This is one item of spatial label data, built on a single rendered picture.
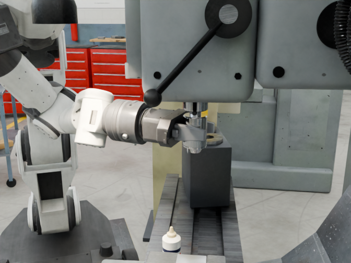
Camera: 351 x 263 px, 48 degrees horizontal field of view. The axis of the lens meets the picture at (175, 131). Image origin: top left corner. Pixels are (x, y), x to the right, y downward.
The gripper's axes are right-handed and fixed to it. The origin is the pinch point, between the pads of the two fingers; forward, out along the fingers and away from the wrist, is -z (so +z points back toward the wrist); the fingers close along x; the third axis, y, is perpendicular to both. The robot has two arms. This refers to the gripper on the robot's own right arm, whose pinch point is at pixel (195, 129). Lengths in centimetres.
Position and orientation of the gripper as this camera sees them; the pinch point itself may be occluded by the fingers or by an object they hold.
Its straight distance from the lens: 77.5
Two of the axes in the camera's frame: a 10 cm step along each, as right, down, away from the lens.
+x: 3.9, -2.7, 8.8
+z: -9.2, -1.2, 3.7
